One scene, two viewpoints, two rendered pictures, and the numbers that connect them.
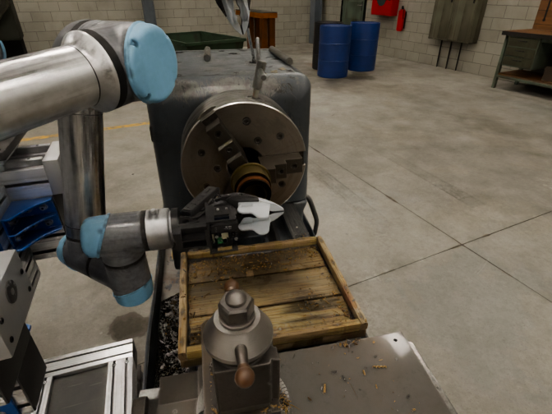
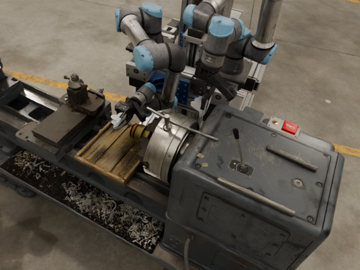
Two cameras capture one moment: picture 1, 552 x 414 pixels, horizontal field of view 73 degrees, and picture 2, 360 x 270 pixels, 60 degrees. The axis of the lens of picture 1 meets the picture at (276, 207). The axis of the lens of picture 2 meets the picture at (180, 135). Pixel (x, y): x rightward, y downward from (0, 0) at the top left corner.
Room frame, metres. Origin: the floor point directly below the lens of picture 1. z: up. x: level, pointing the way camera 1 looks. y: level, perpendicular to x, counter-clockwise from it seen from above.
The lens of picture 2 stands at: (1.45, -0.69, 2.18)
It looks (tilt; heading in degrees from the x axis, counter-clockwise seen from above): 47 degrees down; 123
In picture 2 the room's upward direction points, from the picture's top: 8 degrees clockwise
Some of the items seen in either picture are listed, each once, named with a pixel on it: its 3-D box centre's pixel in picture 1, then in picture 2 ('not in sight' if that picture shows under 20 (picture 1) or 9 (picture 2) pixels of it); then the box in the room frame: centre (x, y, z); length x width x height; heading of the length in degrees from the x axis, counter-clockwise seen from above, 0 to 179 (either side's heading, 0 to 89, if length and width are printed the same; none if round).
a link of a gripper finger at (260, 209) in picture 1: (261, 210); (115, 118); (0.60, 0.03, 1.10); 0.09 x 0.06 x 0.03; 102
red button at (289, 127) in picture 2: not in sight; (289, 127); (1.29, 0.40, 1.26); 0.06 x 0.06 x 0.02; 12
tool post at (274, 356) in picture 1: (244, 359); (77, 92); (0.29, 0.04, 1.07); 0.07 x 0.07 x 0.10; 12
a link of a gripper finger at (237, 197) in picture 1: (236, 204); (125, 113); (0.61, 0.08, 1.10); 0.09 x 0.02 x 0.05; 102
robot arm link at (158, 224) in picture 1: (161, 227); (137, 99); (0.57, 0.21, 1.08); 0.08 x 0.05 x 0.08; 12
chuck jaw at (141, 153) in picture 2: (282, 164); (145, 151); (0.84, -0.02, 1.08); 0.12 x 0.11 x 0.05; 102
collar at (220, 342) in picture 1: (237, 325); (75, 81); (0.29, 0.04, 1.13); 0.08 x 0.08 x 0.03
